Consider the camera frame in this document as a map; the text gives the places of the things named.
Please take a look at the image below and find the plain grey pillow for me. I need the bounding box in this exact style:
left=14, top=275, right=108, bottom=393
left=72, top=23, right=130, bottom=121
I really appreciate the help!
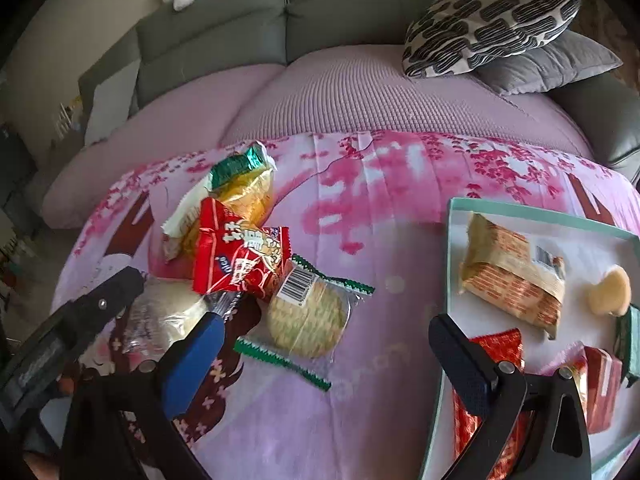
left=475, top=30, right=623, bottom=97

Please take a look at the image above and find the white tray with teal rim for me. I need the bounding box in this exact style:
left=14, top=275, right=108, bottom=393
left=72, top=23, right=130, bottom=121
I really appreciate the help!
left=419, top=197, right=640, bottom=480

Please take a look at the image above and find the pink knit sofa cover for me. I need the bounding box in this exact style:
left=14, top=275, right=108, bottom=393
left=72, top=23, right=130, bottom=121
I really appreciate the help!
left=42, top=44, right=596, bottom=228

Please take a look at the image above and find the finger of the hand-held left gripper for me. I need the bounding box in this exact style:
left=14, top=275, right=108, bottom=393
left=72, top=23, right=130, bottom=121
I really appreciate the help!
left=52, top=266, right=146, bottom=333

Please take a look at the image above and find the red gold-patterned snack packet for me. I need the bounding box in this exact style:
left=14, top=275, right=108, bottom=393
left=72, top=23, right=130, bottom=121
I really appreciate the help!
left=452, top=328, right=531, bottom=480

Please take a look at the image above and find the tan printed snack packet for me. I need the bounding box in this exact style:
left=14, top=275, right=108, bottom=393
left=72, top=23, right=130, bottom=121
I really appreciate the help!
left=459, top=212, right=567, bottom=341

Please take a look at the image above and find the round cream snack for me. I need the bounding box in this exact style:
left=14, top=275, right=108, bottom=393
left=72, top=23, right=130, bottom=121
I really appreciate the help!
left=587, top=265, right=632, bottom=317

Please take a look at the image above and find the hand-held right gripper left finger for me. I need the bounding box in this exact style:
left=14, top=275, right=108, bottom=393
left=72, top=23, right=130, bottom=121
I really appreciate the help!
left=60, top=310, right=228, bottom=480

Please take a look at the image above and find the cherry blossom printed blanket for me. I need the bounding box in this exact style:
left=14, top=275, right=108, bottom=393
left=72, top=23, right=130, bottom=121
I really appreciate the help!
left=50, top=130, right=640, bottom=480

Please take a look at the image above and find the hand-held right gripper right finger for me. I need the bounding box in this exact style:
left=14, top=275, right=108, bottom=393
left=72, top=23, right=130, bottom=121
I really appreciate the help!
left=428, top=313, right=593, bottom=480

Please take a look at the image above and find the black and white patterned pillow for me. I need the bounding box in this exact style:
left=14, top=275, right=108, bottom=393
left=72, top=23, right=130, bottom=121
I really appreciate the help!
left=402, top=0, right=583, bottom=78

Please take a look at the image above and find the red snack packet white print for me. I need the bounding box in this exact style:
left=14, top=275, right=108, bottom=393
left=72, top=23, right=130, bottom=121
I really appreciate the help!
left=192, top=197, right=292, bottom=302

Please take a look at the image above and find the grey sofa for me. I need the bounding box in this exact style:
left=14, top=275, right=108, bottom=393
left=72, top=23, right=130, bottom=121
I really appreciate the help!
left=80, top=0, right=640, bottom=181

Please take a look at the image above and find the white bun packet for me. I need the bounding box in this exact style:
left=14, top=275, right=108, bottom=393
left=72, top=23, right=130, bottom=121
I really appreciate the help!
left=120, top=277, right=246, bottom=358

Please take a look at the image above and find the dark furniture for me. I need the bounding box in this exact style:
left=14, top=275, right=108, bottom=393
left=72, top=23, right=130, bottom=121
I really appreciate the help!
left=0, top=120, right=46, bottom=271

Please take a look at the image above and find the yellow snack packet green edge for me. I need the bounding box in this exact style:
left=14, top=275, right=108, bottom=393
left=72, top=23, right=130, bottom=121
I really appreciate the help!
left=160, top=141, right=278, bottom=263

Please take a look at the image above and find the round cracker packet green trim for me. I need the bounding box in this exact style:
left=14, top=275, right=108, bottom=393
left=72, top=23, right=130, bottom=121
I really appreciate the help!
left=234, top=254, right=376, bottom=392

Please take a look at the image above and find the pink and red snack packet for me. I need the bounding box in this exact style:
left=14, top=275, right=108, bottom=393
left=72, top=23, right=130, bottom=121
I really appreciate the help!
left=542, top=342, right=623, bottom=435

